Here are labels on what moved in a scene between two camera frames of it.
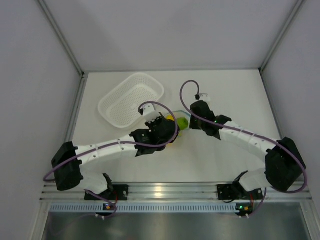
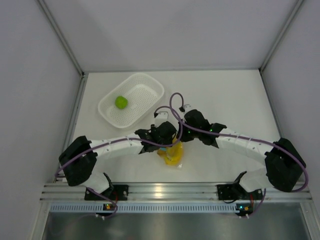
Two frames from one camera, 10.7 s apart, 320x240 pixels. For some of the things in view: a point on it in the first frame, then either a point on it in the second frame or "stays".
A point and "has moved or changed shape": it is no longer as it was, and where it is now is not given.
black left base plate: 118,192 stays
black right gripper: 192,125 → 186,138
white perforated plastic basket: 121,106 stays
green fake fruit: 183,123 has moved or changed shape
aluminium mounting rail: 175,191 stays
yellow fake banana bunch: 170,117 → 173,154
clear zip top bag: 182,118 has moved or changed shape
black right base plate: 232,192 stays
